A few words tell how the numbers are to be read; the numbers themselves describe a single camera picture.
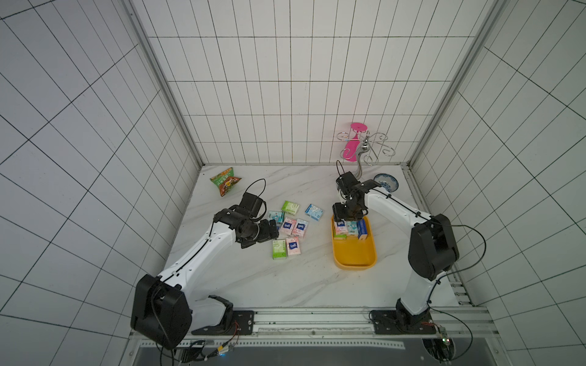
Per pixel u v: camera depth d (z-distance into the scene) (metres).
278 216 0.97
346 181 0.73
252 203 0.64
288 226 0.93
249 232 0.60
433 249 0.48
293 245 0.88
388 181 1.10
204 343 0.71
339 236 0.90
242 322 0.73
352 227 0.92
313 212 0.98
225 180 1.07
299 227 0.93
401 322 0.65
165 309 0.39
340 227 0.90
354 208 0.76
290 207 1.00
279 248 0.87
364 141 0.88
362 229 0.90
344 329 0.73
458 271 0.89
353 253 0.88
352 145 1.01
